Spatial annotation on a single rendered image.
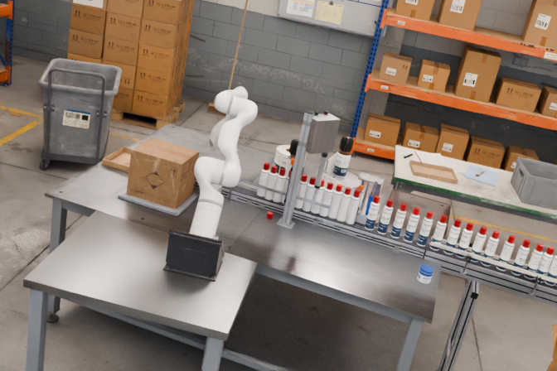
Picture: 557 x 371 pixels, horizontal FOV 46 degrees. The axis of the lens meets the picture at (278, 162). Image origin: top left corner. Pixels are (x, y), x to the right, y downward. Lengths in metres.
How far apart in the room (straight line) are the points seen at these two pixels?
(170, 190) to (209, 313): 0.94
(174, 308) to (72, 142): 3.17
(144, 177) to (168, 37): 3.40
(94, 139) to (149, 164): 2.23
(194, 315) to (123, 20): 4.56
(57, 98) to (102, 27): 1.55
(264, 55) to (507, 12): 2.84
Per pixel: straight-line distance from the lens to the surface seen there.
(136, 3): 6.93
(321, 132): 3.53
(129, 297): 2.95
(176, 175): 3.58
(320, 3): 7.87
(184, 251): 3.08
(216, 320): 2.88
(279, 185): 3.82
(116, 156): 4.28
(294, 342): 3.89
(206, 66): 8.39
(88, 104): 5.70
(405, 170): 5.10
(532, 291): 3.81
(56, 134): 5.85
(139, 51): 7.01
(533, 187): 5.11
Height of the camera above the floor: 2.50
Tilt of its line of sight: 21 degrees down
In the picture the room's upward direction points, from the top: 11 degrees clockwise
